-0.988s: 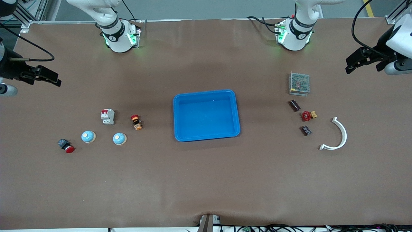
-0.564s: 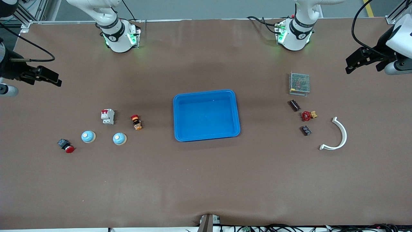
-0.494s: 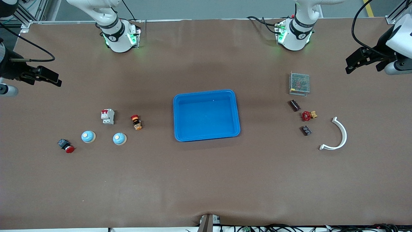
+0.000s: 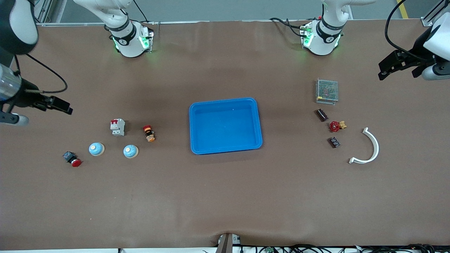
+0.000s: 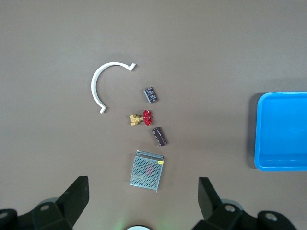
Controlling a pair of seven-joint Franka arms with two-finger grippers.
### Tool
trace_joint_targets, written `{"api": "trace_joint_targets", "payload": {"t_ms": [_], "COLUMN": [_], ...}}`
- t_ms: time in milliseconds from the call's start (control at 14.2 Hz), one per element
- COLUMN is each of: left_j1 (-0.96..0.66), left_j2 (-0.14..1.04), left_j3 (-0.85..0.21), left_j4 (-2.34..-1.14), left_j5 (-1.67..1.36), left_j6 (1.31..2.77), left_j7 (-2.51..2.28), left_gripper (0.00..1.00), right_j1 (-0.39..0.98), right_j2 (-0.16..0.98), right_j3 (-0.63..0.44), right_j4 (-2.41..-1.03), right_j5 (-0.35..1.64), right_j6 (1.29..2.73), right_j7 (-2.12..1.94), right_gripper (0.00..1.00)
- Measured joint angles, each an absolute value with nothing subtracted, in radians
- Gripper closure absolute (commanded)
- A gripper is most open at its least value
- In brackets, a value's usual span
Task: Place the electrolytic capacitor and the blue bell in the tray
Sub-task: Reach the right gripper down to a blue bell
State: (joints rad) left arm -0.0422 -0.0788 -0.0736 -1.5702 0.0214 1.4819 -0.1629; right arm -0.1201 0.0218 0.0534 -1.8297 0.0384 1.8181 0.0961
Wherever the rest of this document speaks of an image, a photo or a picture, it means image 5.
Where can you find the black terminal block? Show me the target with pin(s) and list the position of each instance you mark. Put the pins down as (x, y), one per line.
(159, 136)
(151, 95)

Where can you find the brass valve with red handwheel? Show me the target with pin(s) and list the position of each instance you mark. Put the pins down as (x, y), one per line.
(146, 117)

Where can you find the blue plastic tray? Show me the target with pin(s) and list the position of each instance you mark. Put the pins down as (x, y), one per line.
(280, 129)

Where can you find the perforated metal power supply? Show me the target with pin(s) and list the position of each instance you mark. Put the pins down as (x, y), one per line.
(146, 172)

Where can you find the white curved plastic clamp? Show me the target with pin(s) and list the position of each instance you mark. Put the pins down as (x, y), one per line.
(93, 83)

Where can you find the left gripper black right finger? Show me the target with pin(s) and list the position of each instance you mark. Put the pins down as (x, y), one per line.
(216, 215)

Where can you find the brown table mat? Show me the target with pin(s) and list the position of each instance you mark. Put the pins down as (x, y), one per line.
(72, 36)

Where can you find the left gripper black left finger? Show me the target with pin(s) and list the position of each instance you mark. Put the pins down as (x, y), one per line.
(64, 210)

